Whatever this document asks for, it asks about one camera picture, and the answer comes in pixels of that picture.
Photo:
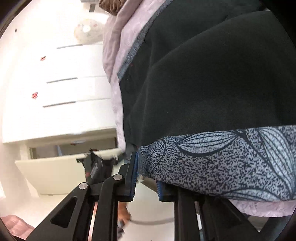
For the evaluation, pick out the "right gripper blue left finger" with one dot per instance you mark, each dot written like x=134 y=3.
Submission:
x=129 y=171

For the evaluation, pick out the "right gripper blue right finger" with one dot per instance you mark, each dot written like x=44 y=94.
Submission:
x=166 y=192

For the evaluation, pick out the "black pants with patterned waistband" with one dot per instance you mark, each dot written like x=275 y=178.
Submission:
x=208 y=104

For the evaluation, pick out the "left hand with painted nails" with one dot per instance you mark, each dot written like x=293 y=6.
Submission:
x=124 y=215

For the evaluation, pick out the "white drawer cabinet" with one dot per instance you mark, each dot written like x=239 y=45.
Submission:
x=50 y=84

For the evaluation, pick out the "white round floral bag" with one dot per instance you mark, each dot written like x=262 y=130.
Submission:
x=89 y=32

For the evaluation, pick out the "lilac embossed bed blanket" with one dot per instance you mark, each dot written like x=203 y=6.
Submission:
x=118 y=46

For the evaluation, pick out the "brown striped crumpled garment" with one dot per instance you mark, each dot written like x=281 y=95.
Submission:
x=111 y=6

